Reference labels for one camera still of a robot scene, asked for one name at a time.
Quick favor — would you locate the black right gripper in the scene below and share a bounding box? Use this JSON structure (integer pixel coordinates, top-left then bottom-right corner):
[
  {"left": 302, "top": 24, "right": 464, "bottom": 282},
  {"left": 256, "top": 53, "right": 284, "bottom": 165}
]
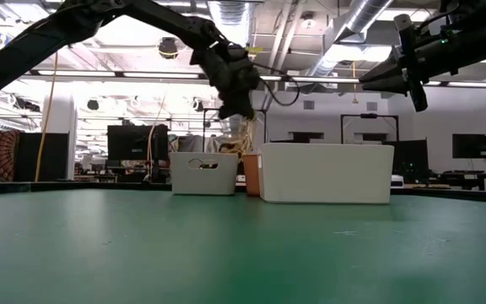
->
[{"left": 359, "top": 14, "right": 472, "bottom": 113}]

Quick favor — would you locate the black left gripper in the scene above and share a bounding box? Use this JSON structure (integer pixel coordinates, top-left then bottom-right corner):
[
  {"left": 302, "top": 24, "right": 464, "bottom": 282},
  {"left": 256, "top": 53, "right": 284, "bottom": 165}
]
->
[{"left": 189, "top": 31, "right": 262, "bottom": 121}]

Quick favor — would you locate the clear plastic bin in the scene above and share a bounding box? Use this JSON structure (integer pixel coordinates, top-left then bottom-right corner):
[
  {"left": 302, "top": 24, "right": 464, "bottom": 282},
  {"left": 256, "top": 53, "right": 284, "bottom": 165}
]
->
[{"left": 169, "top": 151, "right": 240, "bottom": 196}]

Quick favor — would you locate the orange plastic basket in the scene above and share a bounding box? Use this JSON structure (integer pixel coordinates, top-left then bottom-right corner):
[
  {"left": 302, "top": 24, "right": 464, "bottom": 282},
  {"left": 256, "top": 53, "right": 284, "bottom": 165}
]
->
[{"left": 241, "top": 153, "right": 262, "bottom": 198}]

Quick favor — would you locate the dark desk monitor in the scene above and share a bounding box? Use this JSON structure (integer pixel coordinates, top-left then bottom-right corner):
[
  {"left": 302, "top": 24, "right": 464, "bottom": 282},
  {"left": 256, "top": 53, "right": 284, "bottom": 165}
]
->
[{"left": 384, "top": 138, "right": 430, "bottom": 182}]

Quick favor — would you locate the long ceiling light strip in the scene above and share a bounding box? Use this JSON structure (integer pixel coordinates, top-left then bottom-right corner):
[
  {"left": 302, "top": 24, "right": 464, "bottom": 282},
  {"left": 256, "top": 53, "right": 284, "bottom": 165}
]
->
[{"left": 23, "top": 69, "right": 486, "bottom": 90}]

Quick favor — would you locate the black ceiling dome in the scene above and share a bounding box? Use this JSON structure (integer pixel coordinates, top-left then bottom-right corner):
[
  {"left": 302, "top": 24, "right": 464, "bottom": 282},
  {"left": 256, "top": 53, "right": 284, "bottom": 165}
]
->
[{"left": 157, "top": 36, "right": 181, "bottom": 61}]

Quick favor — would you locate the black monitor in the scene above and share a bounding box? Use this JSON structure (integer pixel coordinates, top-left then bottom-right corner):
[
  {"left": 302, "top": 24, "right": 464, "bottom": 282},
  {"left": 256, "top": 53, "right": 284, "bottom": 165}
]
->
[{"left": 106, "top": 124, "right": 170, "bottom": 162}]

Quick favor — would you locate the large white upturned basket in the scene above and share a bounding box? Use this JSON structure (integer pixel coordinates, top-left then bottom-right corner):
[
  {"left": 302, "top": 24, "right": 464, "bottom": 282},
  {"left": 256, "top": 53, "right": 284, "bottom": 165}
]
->
[{"left": 258, "top": 142, "right": 395, "bottom": 205}]

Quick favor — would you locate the green table mat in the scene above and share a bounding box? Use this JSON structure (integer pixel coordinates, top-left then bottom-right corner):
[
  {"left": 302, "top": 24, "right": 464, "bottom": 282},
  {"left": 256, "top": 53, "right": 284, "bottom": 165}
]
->
[{"left": 0, "top": 187, "right": 486, "bottom": 304}]

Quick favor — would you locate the black panel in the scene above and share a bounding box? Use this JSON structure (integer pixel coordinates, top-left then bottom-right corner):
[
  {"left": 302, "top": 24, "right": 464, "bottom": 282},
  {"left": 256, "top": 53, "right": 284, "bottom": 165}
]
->
[{"left": 14, "top": 132, "right": 70, "bottom": 182}]

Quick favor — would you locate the patterned cloth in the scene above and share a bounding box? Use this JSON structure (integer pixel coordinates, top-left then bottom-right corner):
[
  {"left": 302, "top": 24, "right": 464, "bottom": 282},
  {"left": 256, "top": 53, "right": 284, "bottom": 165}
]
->
[{"left": 0, "top": 128, "right": 21, "bottom": 182}]

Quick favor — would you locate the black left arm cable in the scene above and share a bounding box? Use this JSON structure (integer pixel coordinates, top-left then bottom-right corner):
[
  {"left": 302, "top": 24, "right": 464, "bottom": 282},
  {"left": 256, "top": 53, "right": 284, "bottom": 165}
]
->
[{"left": 251, "top": 62, "right": 301, "bottom": 107}]

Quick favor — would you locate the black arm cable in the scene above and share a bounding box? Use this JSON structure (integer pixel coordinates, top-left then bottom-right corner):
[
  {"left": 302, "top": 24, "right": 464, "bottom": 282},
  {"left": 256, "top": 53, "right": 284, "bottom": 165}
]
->
[
  {"left": 415, "top": 6, "right": 459, "bottom": 37},
  {"left": 251, "top": 62, "right": 301, "bottom": 107}
]

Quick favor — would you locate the smooth silver ceiling duct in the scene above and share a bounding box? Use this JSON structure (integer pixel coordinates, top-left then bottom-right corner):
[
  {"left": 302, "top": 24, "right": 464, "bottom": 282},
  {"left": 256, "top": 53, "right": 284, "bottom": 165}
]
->
[{"left": 308, "top": 0, "right": 396, "bottom": 79}]

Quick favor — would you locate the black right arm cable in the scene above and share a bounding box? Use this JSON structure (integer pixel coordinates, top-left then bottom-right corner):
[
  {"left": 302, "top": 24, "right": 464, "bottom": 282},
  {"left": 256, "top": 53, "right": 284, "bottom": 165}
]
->
[{"left": 415, "top": 6, "right": 459, "bottom": 37}]

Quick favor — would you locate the thin yellow cord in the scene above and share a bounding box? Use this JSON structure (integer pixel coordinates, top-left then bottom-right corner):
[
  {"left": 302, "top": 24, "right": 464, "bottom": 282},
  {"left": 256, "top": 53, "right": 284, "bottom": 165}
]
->
[{"left": 146, "top": 96, "right": 167, "bottom": 181}]

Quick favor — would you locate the ribbed silver ceiling duct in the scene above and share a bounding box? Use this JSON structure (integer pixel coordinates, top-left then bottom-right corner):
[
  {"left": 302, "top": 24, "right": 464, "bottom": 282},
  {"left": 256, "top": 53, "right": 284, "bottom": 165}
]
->
[{"left": 207, "top": 0, "right": 253, "bottom": 47}]

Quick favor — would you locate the wall mounted dark screen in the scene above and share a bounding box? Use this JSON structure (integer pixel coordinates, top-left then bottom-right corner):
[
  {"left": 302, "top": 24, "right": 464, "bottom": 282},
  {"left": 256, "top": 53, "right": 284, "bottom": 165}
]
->
[{"left": 451, "top": 133, "right": 486, "bottom": 160}]

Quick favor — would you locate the yellow hanging cord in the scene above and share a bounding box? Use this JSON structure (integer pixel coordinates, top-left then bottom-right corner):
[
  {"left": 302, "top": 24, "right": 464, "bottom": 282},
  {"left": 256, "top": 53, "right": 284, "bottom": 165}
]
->
[{"left": 35, "top": 52, "right": 59, "bottom": 183}]

